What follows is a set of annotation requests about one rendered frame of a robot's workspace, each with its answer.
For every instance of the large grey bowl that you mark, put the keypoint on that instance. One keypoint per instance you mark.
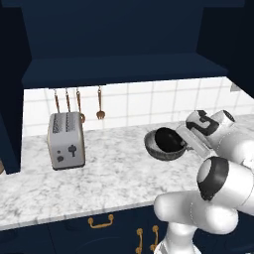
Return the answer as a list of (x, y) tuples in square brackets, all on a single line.
[(150, 145)]

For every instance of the hanging copper spoon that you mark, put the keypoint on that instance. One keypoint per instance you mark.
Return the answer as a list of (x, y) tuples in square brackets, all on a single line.
[(79, 104)]

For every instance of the dark blue right cabinet door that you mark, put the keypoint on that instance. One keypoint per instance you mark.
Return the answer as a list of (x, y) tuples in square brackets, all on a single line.
[(231, 39)]

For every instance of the dark blue open wall cabinet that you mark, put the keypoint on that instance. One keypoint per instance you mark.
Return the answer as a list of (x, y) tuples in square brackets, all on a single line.
[(122, 49)]

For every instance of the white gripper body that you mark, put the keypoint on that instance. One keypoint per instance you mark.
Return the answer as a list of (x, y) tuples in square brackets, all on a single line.
[(195, 140)]

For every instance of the silver toaster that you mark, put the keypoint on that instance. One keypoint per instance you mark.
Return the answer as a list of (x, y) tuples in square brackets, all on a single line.
[(66, 145)]

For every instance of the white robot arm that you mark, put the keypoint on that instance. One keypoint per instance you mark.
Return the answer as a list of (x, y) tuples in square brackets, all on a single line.
[(218, 188)]

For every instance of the dark blue base cabinets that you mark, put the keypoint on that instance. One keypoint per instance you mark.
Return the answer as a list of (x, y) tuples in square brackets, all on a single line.
[(72, 238)]

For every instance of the small black bowl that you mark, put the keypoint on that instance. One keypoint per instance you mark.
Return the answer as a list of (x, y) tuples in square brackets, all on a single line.
[(168, 139)]

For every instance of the hanging copper utensil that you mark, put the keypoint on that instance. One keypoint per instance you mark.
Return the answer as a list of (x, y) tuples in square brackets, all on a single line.
[(57, 101), (67, 101)]

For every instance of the dark blue cabinet door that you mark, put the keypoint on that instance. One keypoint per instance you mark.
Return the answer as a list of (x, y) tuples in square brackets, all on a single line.
[(11, 86), (231, 39)]

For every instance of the grey wall outlet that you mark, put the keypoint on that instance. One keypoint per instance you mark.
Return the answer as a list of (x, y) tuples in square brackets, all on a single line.
[(234, 87)]

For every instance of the dark blue left cabinet door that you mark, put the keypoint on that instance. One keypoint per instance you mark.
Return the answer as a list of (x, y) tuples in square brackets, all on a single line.
[(11, 86)]

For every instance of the hanging copper fork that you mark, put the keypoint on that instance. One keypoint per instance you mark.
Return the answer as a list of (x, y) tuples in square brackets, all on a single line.
[(100, 114)]

